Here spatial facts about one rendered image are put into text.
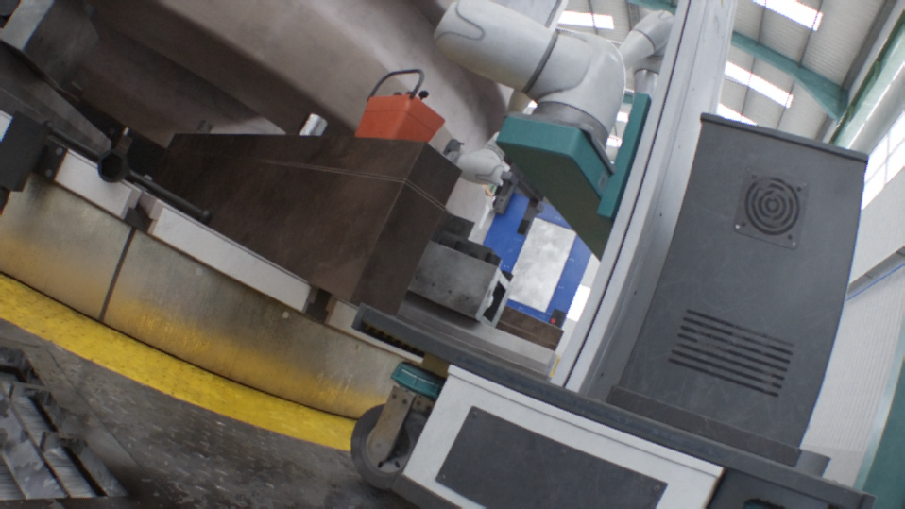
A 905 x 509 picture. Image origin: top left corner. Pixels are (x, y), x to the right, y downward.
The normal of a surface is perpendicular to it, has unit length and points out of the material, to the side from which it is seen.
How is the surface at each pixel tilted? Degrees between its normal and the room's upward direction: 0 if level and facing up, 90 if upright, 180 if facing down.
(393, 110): 97
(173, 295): 90
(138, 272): 90
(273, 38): 90
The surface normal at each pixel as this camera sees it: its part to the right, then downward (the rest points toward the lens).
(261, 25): 0.63, 0.16
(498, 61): -0.29, 0.73
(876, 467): -0.29, -0.28
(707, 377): -0.50, -0.35
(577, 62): 0.12, -0.09
